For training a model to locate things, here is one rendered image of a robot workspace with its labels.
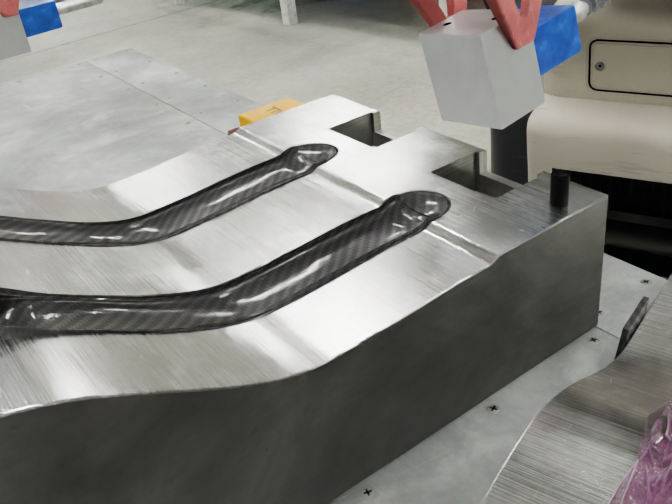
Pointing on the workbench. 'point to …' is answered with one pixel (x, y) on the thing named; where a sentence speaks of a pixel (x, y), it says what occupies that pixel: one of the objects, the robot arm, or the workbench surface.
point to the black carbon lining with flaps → (25, 232)
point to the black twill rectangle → (632, 324)
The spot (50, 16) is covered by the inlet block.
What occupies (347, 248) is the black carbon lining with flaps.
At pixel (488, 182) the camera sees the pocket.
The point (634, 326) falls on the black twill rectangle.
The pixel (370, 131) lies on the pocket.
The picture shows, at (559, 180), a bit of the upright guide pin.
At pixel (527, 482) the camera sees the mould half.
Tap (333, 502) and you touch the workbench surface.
